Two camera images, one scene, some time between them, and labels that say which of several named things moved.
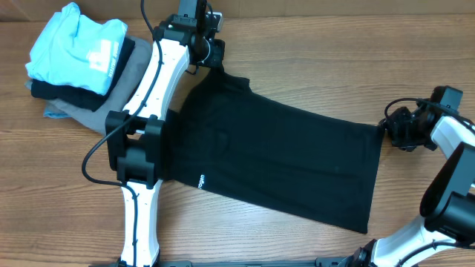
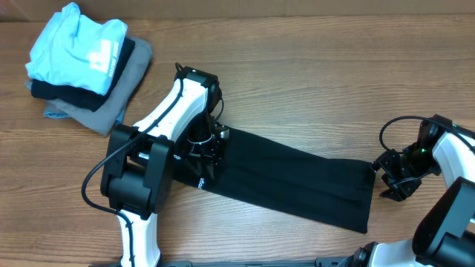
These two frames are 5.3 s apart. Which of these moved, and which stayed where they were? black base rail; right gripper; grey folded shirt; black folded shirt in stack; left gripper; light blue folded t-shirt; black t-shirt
Moved: left gripper; black t-shirt; right gripper
Stayed: black base rail; grey folded shirt; black folded shirt in stack; light blue folded t-shirt
